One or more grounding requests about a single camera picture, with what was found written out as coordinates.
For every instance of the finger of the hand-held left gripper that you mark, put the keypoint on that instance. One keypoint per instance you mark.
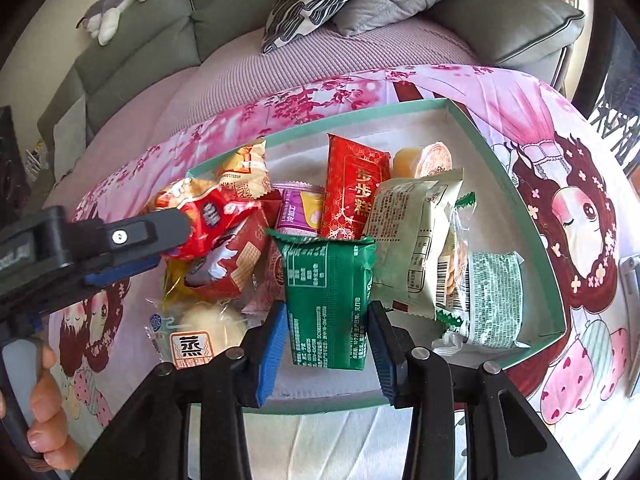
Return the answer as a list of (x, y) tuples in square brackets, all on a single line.
[(115, 270), (140, 232)]

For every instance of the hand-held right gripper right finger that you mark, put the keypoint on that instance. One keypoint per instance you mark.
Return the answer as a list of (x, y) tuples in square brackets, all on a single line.
[(385, 355)]

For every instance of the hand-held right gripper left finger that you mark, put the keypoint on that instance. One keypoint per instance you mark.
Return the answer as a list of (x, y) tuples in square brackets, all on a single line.
[(270, 355)]

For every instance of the yellow cake packet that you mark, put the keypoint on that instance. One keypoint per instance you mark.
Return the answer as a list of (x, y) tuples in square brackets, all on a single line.
[(172, 285)]

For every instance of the clear white bun packet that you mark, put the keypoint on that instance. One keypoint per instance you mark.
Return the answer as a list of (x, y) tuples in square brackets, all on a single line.
[(205, 325)]

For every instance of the small red snack packet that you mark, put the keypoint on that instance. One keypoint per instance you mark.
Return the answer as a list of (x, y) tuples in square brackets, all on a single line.
[(215, 220)]

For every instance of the dark green packet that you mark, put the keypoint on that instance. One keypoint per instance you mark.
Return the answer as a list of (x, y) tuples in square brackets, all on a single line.
[(325, 300)]

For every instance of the red wafer packet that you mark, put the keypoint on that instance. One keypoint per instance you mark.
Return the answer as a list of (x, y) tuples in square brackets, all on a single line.
[(240, 265)]

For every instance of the clear biscuit packet green edges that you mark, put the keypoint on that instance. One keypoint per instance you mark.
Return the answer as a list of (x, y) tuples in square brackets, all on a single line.
[(455, 270)]

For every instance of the pale green packet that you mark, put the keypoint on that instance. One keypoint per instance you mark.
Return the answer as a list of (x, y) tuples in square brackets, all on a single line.
[(410, 240)]

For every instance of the white green-print packet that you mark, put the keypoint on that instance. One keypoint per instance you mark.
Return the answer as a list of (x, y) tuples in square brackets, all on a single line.
[(492, 300)]

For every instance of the cream orange roll cake packet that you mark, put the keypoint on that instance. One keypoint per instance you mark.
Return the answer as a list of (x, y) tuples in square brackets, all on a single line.
[(245, 165)]

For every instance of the purple speckled packet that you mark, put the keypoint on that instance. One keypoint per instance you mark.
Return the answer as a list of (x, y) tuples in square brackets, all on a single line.
[(300, 210)]

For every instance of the red gold-patterned packet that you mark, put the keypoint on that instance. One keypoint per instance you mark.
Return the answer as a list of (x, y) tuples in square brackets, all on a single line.
[(355, 190)]

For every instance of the teal-rimmed white box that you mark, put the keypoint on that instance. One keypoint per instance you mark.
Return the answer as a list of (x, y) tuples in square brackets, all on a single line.
[(500, 200)]

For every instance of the person's left hand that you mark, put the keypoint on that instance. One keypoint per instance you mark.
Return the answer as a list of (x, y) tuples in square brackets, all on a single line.
[(47, 410)]

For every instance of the light grey pillow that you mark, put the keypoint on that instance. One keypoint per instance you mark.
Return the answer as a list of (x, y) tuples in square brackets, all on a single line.
[(70, 135)]

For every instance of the grey-green sofa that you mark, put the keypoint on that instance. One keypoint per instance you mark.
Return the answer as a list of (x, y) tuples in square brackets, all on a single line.
[(150, 40)]

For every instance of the pink sofa cover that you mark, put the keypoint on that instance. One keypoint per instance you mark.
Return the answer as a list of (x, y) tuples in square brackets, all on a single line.
[(300, 75)]

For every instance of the printed pink blanket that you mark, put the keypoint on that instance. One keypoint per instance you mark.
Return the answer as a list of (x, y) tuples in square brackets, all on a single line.
[(525, 110)]

